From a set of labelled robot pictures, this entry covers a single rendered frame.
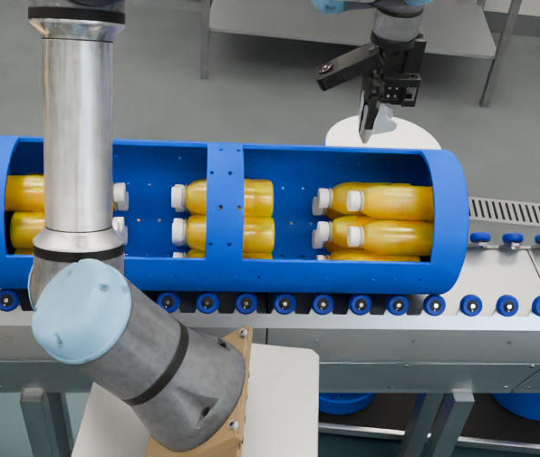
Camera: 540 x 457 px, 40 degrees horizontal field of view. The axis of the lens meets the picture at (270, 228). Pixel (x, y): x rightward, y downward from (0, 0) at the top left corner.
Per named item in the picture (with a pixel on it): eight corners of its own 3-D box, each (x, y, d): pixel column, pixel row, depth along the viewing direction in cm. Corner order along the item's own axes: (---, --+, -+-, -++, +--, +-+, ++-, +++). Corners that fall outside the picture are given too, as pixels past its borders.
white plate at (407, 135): (305, 124, 177) (304, 129, 178) (362, 193, 159) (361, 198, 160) (402, 106, 187) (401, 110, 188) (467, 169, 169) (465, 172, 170)
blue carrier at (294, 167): (441, 324, 146) (483, 223, 125) (-15, 319, 137) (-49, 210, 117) (415, 221, 165) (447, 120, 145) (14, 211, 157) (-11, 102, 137)
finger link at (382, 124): (392, 153, 129) (403, 109, 123) (360, 152, 129) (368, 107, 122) (390, 142, 131) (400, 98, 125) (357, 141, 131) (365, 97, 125)
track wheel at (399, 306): (413, 298, 145) (410, 297, 147) (393, 290, 144) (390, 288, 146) (404, 320, 145) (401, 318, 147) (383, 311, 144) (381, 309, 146)
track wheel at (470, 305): (484, 295, 146) (480, 293, 148) (462, 295, 145) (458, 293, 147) (483, 317, 146) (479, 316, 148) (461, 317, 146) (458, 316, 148)
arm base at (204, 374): (231, 439, 85) (171, 397, 80) (145, 461, 93) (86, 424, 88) (255, 333, 95) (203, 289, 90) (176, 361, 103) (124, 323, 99)
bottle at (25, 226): (8, 250, 130) (107, 252, 132) (8, 212, 130) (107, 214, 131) (18, 246, 137) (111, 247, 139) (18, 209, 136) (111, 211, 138)
